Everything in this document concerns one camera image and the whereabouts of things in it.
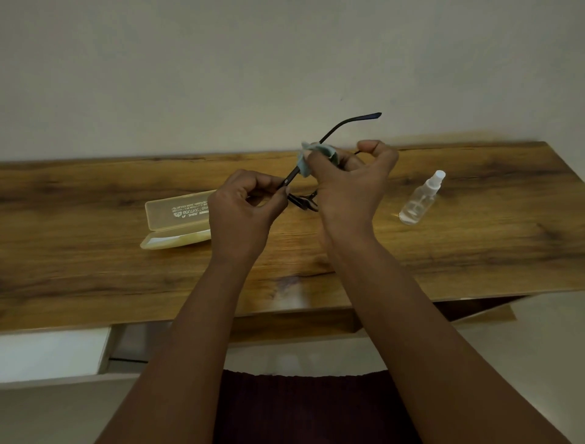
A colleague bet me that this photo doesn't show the person's left hand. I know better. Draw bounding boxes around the person's left hand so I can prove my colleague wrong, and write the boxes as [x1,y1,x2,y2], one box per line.
[207,170,291,268]

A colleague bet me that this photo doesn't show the person's right hand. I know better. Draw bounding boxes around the person's right hand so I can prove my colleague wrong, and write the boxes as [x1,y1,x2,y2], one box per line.
[303,140,400,250]

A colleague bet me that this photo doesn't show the blue cleaning cloth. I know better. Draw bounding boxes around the blue cleaning cloth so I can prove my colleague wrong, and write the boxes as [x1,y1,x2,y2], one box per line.
[296,141,341,178]

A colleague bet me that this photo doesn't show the yellow translucent glasses case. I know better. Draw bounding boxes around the yellow translucent glasses case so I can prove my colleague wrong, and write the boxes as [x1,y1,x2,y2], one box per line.
[139,190,216,251]

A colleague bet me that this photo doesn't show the clear spray bottle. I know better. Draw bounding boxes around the clear spray bottle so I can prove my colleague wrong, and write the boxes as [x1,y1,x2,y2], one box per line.
[399,170,447,226]

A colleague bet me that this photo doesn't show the black framed eyeglasses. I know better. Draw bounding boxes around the black framed eyeglasses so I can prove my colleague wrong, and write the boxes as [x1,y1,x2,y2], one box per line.
[279,112,383,213]

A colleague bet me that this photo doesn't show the person's left forearm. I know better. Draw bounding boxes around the person's left forearm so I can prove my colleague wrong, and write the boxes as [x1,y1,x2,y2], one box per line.
[93,258,257,444]

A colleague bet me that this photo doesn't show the person's right forearm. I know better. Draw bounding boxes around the person's right forearm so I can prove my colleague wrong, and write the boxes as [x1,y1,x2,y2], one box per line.
[327,233,572,444]

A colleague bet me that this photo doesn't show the wooden under-table shelf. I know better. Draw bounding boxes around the wooden under-table shelf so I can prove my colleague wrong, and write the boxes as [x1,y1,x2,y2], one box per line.
[228,296,517,346]

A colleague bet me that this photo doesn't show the dark maroon garment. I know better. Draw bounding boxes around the dark maroon garment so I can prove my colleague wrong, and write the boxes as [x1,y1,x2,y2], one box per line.
[213,369,421,444]

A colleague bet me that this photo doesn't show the white cabinet drawer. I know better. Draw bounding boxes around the white cabinet drawer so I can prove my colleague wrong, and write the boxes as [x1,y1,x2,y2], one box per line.
[0,327,113,384]

